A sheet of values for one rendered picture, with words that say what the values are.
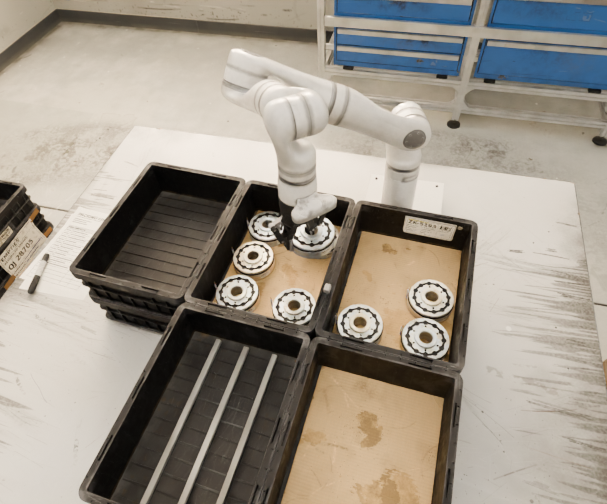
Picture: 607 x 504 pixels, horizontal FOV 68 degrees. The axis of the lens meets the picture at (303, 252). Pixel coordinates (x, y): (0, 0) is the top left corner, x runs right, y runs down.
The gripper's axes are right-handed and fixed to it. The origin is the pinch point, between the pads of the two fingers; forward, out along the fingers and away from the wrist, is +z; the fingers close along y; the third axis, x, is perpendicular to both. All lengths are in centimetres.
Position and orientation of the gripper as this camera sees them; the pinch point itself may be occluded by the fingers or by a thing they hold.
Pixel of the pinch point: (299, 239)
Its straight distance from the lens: 98.1
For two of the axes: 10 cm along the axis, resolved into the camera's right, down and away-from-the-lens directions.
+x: 5.1, 6.7, -5.3
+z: 0.1, 6.2, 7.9
